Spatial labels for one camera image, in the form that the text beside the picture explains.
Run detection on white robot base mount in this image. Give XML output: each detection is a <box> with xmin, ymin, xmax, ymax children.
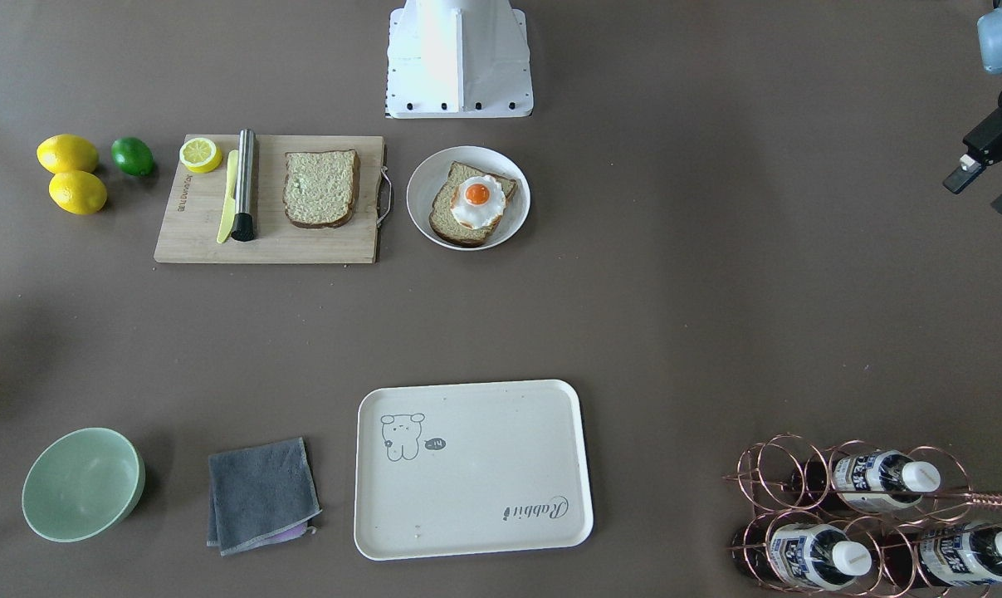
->
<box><xmin>384</xmin><ymin>1</ymin><xmax>535</xmax><ymax>119</ymax></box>

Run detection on bread slice under egg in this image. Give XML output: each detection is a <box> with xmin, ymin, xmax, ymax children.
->
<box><xmin>429</xmin><ymin>160</ymin><xmax>517</xmax><ymax>248</ymax></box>

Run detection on yellow lemon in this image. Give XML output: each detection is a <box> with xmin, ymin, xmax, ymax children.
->
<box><xmin>37</xmin><ymin>134</ymin><xmax>99</xmax><ymax>174</ymax></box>
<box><xmin>48</xmin><ymin>170</ymin><xmax>107</xmax><ymax>215</ymax></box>

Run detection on yellow plastic knife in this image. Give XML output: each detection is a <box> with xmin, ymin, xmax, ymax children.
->
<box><xmin>216</xmin><ymin>149</ymin><xmax>239</xmax><ymax>243</ymax></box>

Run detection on cream rabbit tray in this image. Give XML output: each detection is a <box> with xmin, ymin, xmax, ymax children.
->
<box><xmin>353</xmin><ymin>380</ymin><xmax>594</xmax><ymax>561</ymax></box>

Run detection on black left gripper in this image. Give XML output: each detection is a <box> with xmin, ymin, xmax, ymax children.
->
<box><xmin>942</xmin><ymin>106</ymin><xmax>1002</xmax><ymax>215</ymax></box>

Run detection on copper wire bottle rack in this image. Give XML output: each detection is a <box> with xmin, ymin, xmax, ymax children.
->
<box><xmin>727</xmin><ymin>433</ymin><xmax>1002</xmax><ymax>597</ymax></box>

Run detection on grey folded cloth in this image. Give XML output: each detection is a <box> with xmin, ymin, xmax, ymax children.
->
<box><xmin>206</xmin><ymin>438</ymin><xmax>321</xmax><ymax>556</ymax></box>

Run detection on yellow lemon upper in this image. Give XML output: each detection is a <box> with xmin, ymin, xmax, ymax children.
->
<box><xmin>37</xmin><ymin>134</ymin><xmax>99</xmax><ymax>174</ymax></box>

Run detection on green lime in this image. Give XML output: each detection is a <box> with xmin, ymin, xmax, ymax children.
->
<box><xmin>110</xmin><ymin>136</ymin><xmax>155</xmax><ymax>177</ymax></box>

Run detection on yellow lemon lower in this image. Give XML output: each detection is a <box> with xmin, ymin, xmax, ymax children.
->
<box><xmin>48</xmin><ymin>170</ymin><xmax>107</xmax><ymax>215</ymax></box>

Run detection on tea bottle upper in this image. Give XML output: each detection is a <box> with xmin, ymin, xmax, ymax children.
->
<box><xmin>783</xmin><ymin>450</ymin><xmax>942</xmax><ymax>515</ymax></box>

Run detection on wooden cutting board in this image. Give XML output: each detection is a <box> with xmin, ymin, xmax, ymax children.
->
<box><xmin>154</xmin><ymin>133</ymin><xmax>389</xmax><ymax>264</ymax></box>

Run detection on green bowl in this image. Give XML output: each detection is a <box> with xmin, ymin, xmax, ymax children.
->
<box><xmin>20</xmin><ymin>427</ymin><xmax>145</xmax><ymax>542</ymax></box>

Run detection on bread slice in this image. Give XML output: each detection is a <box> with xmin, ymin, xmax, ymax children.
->
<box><xmin>283</xmin><ymin>149</ymin><xmax>359</xmax><ymax>228</ymax></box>
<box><xmin>429</xmin><ymin>160</ymin><xmax>517</xmax><ymax>248</ymax></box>

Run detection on half cut lemon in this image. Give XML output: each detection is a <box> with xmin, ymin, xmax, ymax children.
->
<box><xmin>178</xmin><ymin>136</ymin><xmax>223</xmax><ymax>174</ymax></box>

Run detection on white round plate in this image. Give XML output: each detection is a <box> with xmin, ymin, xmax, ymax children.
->
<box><xmin>407</xmin><ymin>146</ymin><xmax>531</xmax><ymax>252</ymax></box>

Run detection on fried egg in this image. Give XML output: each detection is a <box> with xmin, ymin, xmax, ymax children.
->
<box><xmin>450</xmin><ymin>175</ymin><xmax>507</xmax><ymax>230</ymax></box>

